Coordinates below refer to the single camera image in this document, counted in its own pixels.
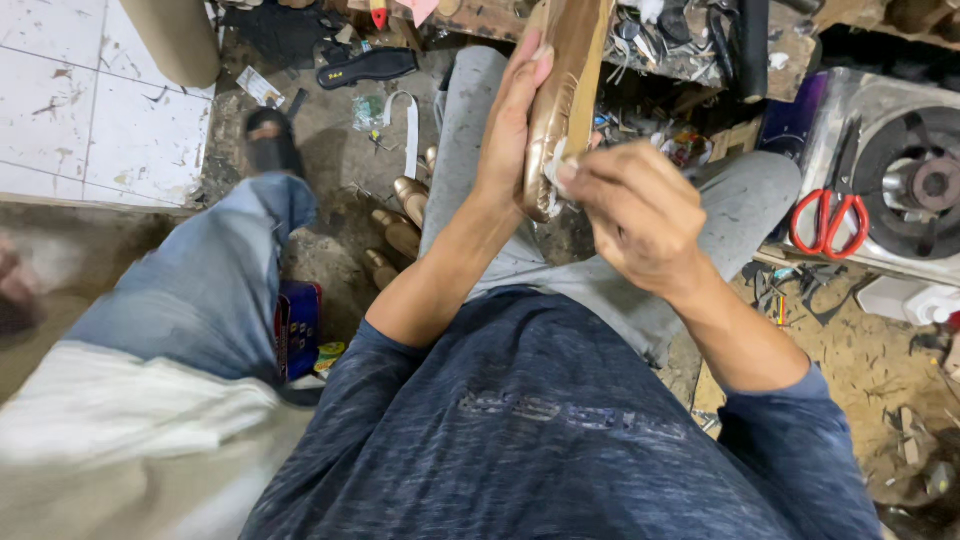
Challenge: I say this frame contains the cluttered wooden workbench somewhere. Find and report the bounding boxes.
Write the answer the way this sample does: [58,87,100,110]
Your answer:
[322,0,820,105]

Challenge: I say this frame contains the person's blue shirt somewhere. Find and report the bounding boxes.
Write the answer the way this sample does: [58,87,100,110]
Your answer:
[238,288,886,540]

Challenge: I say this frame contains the person's left hand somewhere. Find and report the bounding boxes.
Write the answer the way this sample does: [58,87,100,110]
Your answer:
[474,28,556,220]

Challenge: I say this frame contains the gold shoe with tan sole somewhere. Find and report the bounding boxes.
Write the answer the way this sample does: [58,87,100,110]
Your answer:
[522,0,618,225]

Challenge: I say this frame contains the yellow green packet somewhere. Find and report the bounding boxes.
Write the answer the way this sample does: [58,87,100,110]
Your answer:
[312,341,348,377]

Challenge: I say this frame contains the blue box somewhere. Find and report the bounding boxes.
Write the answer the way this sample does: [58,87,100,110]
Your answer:
[274,280,324,383]

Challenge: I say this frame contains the purple panel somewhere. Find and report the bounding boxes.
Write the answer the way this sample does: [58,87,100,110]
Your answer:
[756,70,829,154]

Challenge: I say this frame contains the white strap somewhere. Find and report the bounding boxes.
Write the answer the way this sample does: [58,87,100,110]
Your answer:
[381,90,420,181]

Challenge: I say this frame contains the person's right hand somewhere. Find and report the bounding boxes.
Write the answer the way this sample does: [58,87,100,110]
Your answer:
[555,141,712,303]

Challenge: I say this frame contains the red-handled scissors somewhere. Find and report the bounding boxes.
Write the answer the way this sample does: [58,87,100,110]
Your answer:
[789,118,872,262]

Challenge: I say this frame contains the clear plastic wrapper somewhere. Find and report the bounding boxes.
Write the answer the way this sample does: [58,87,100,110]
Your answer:
[351,94,386,133]

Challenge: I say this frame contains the white paper scrap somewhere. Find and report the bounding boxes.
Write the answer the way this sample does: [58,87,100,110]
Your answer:
[235,65,287,109]

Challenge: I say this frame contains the black tube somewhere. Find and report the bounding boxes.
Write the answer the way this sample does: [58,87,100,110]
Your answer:
[737,0,771,105]

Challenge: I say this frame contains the person's grey trousers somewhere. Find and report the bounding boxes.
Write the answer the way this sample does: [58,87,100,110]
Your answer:
[418,45,804,370]

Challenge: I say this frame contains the white plastic container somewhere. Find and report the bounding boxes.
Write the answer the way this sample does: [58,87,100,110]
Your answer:
[855,275,960,328]

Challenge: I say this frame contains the metal machine with black wheel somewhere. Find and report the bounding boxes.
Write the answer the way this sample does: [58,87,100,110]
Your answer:
[780,67,960,288]

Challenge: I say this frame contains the brown cardboard roll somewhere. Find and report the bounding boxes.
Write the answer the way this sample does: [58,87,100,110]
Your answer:
[118,0,223,90]

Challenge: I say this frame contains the black sandal sole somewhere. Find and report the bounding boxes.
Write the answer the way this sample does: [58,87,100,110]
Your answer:
[315,47,420,92]

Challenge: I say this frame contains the small white cloth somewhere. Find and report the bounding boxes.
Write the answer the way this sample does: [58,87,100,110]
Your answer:
[541,137,580,219]

